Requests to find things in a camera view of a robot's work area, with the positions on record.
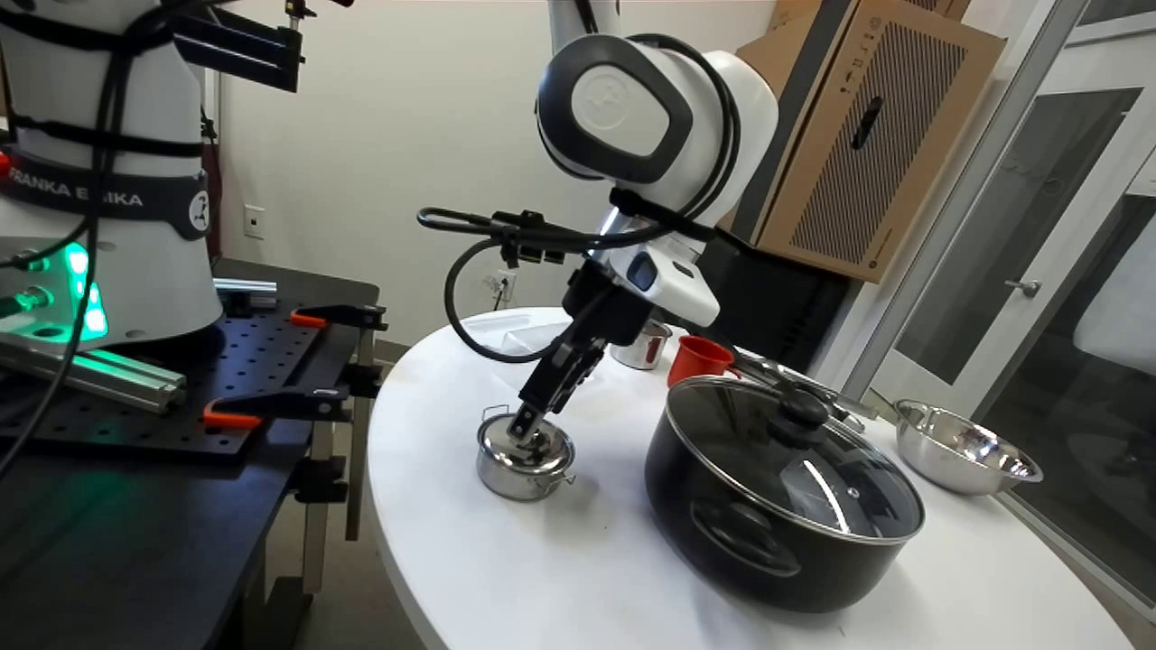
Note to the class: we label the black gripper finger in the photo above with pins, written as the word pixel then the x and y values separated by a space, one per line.
pixel 580 368
pixel 545 390

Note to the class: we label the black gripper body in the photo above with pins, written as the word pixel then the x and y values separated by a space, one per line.
pixel 608 310

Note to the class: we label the small silver pot lid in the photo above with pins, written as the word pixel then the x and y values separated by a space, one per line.
pixel 551 448

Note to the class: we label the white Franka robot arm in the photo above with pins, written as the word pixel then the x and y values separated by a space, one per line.
pixel 652 111

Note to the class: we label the small silver pot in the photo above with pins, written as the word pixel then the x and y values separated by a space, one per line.
pixel 521 474

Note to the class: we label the glass lid with black knob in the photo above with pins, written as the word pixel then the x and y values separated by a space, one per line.
pixel 770 457

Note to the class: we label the large black cooking pot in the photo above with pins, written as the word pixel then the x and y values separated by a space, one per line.
pixel 744 545

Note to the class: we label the red cup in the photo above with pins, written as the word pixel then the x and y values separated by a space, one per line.
pixel 702 360

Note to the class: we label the black clamp with orange grip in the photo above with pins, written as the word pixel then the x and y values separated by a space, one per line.
pixel 275 411
pixel 329 317

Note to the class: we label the cardboard box with dark panel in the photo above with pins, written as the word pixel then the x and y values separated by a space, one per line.
pixel 878 132

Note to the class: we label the silver metal bowl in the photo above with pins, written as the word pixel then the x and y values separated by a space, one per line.
pixel 962 452

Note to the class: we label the black perforated workbench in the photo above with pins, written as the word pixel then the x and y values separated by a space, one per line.
pixel 130 519

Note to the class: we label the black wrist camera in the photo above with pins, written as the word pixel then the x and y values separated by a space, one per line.
pixel 530 228

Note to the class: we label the white wall socket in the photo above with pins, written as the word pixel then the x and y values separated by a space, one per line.
pixel 254 222

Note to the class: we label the aluminium extrusion rail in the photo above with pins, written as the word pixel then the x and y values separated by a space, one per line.
pixel 95 374

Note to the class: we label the black stereo camera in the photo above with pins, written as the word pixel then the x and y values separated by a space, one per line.
pixel 240 49

